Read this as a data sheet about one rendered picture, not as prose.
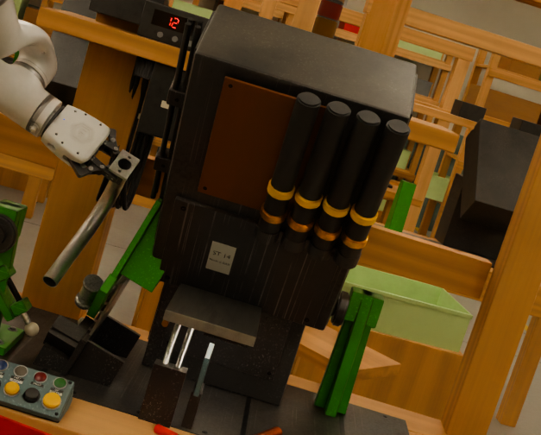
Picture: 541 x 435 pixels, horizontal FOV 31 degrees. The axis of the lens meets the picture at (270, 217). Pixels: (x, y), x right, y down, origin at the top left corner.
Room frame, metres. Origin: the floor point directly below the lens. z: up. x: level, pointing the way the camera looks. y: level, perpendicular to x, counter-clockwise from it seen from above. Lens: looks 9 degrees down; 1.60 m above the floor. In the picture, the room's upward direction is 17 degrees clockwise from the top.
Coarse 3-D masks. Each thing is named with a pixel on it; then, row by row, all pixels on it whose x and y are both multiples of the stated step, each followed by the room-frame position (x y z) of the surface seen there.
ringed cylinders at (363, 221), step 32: (288, 128) 1.55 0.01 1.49; (320, 128) 1.54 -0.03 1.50; (352, 128) 1.53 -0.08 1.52; (288, 160) 1.56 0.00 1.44; (320, 160) 1.55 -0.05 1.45; (352, 160) 1.54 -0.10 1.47; (384, 160) 1.54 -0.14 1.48; (288, 192) 1.60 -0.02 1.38; (320, 192) 1.60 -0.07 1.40; (352, 192) 1.59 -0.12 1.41; (384, 192) 1.58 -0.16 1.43; (256, 224) 1.66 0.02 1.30; (288, 224) 1.64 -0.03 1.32; (320, 224) 1.63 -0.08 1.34; (352, 224) 1.62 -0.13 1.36; (320, 256) 1.65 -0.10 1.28; (352, 256) 1.65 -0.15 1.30
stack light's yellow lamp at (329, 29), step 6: (318, 18) 2.18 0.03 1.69; (324, 18) 2.17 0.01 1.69; (318, 24) 2.17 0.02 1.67; (324, 24) 2.17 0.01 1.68; (330, 24) 2.17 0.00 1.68; (336, 24) 2.18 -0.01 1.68; (312, 30) 2.18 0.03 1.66; (318, 30) 2.17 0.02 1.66; (324, 30) 2.17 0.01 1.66; (330, 30) 2.17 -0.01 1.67; (330, 36) 2.18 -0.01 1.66
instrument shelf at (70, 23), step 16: (48, 16) 2.02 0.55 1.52; (64, 16) 2.02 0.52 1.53; (80, 16) 2.12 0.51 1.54; (64, 32) 2.03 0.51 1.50; (80, 32) 2.03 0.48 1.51; (96, 32) 2.03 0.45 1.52; (112, 32) 2.03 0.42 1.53; (128, 32) 2.06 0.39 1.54; (128, 48) 2.03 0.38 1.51; (144, 48) 2.03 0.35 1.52; (160, 48) 2.03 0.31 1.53; (176, 48) 2.03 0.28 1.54; (176, 64) 2.03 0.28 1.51; (416, 128) 2.03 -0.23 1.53; (432, 128) 2.03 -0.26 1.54; (432, 144) 2.03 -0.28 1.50; (448, 144) 2.03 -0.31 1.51
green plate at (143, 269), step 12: (156, 204) 1.77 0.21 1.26; (156, 216) 1.79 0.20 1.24; (144, 228) 1.77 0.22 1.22; (132, 240) 1.77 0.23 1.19; (144, 240) 1.79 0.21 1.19; (132, 252) 1.78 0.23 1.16; (144, 252) 1.78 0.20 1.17; (120, 264) 1.77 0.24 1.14; (132, 264) 1.78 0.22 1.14; (144, 264) 1.79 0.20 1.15; (156, 264) 1.79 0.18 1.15; (120, 276) 1.87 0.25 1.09; (132, 276) 1.79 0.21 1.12; (144, 276) 1.79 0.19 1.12; (156, 276) 1.79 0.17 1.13
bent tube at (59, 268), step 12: (120, 156) 1.87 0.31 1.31; (132, 156) 1.88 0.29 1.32; (120, 168) 1.86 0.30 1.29; (132, 168) 1.87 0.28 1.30; (108, 192) 1.92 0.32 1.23; (96, 204) 1.94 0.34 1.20; (108, 204) 1.93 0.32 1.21; (96, 216) 1.92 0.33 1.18; (84, 228) 1.90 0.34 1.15; (96, 228) 1.91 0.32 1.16; (72, 240) 1.87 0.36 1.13; (84, 240) 1.88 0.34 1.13; (72, 252) 1.85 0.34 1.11; (60, 264) 1.82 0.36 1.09; (48, 276) 1.79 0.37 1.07; (60, 276) 1.81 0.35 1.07
